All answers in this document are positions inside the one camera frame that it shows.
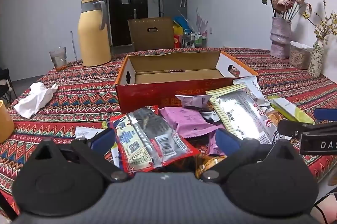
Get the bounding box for red cardboard box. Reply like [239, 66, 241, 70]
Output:
[115, 51, 260, 115]

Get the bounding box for black folding chair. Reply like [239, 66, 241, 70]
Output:
[0, 68, 17, 106]

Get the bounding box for red sunflower seed packet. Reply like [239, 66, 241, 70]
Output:
[109, 105, 201, 178]

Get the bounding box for small floral vase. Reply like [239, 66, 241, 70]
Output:
[308, 39, 324, 77]

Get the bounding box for yellow flower branches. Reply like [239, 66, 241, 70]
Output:
[300, 0, 337, 41]

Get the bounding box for yellow cup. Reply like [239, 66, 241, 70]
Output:
[0, 100, 15, 144]

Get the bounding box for dark entrance door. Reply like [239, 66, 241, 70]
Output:
[108, 0, 148, 47]

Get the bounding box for pink snack packet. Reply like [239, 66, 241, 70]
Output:
[160, 107, 219, 139]

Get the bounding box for white pole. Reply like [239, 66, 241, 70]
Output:
[70, 31, 78, 61]

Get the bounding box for lime green snack packet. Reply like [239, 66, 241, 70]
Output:
[269, 96, 315, 125]

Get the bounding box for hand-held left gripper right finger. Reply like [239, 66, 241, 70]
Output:
[199, 128, 301, 184]

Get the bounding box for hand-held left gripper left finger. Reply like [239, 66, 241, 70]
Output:
[28, 128, 130, 183]

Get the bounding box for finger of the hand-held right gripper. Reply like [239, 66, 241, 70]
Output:
[278, 119, 337, 138]
[313, 109, 337, 123]

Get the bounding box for orange snack packet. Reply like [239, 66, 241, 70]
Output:
[196, 155, 227, 178]

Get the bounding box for pink wall decoration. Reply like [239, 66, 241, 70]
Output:
[196, 8, 210, 32]

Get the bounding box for blue plastic dustpan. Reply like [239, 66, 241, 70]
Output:
[172, 16, 195, 32]

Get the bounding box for yellow thermos jug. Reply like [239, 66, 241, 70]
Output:
[78, 0, 112, 67]

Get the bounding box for purple snack packet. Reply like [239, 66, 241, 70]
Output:
[207, 132, 227, 157]

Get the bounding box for grey white snack packet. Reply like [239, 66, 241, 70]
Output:
[200, 109, 220, 124]

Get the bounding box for wire rack with bottles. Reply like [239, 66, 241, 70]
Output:
[183, 29, 208, 48]

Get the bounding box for small white pink packet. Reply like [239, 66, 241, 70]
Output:
[175, 94, 211, 110]

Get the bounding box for red yellow carton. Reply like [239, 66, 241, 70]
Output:
[172, 25, 185, 49]

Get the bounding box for wooden chair back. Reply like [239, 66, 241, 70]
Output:
[128, 17, 175, 52]

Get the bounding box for crumpled white tissue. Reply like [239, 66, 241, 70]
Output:
[13, 82, 58, 119]

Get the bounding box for pink ceramic vase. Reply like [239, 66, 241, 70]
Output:
[270, 16, 292, 59]

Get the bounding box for glass cup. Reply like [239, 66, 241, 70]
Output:
[49, 47, 67, 72]

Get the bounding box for clear storage container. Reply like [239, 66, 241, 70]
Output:
[289, 41, 314, 70]

